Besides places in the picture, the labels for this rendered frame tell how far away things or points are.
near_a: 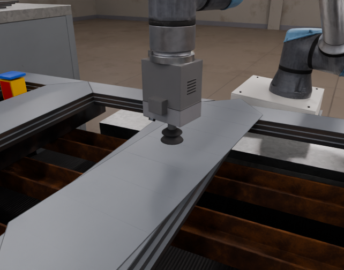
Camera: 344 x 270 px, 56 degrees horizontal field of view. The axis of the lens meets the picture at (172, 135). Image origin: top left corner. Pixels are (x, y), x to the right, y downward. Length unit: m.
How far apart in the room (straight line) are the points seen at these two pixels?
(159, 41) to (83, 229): 0.29
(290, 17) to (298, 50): 8.12
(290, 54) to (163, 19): 0.75
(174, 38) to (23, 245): 0.35
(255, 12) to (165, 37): 9.00
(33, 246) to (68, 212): 0.07
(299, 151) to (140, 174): 0.61
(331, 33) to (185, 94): 0.63
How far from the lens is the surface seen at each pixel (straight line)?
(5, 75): 1.11
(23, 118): 0.85
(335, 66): 1.15
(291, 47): 1.20
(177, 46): 0.51
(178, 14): 0.51
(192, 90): 0.54
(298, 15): 9.27
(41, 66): 1.48
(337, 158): 1.05
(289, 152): 1.03
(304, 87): 1.23
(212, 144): 0.66
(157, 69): 0.54
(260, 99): 1.16
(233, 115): 0.81
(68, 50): 1.59
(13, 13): 1.39
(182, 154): 0.62
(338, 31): 1.06
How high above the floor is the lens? 1.14
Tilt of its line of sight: 26 degrees down
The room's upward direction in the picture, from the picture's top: straight up
